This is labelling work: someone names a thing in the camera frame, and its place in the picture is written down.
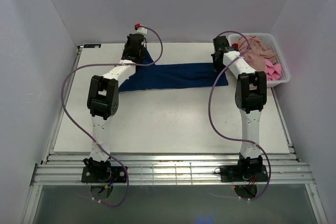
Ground dark blue t shirt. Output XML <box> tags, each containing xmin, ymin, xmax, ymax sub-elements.
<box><xmin>119</xmin><ymin>63</ymin><xmax>218</xmax><ymax>92</ymax></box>

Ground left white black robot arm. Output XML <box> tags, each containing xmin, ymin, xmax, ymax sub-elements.
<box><xmin>84</xmin><ymin>34</ymin><xmax>146</xmax><ymax>182</ymax></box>

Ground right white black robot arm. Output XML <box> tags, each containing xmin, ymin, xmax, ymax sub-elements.
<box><xmin>211</xmin><ymin>34</ymin><xmax>268</xmax><ymax>183</ymax></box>

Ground beige pink t shirt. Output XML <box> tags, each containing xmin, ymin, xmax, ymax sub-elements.
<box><xmin>243</xmin><ymin>35</ymin><xmax>276</xmax><ymax>71</ymax></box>

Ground blue white label sticker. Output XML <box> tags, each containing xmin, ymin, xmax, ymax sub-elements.
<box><xmin>83</xmin><ymin>44</ymin><xmax>101</xmax><ymax>48</ymax></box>

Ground bright pink t shirt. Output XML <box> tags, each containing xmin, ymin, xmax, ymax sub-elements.
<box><xmin>264</xmin><ymin>59</ymin><xmax>282</xmax><ymax>81</ymax></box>

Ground white perforated plastic basket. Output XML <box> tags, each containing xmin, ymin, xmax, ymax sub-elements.
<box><xmin>228</xmin><ymin>33</ymin><xmax>290</xmax><ymax>88</ymax></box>

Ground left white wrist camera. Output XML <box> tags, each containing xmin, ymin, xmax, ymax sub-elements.
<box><xmin>134</xmin><ymin>24</ymin><xmax>148</xmax><ymax>35</ymax></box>

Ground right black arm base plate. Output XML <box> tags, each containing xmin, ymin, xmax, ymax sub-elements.
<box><xmin>219</xmin><ymin>165</ymin><xmax>268</xmax><ymax>182</ymax></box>

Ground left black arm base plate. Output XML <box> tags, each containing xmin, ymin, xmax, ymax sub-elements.
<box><xmin>81</xmin><ymin>166</ymin><xmax>127</xmax><ymax>184</ymax></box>

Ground aluminium frame rails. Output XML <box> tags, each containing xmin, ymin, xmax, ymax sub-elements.
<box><xmin>31</xmin><ymin>152</ymin><xmax>315</xmax><ymax>186</ymax></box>

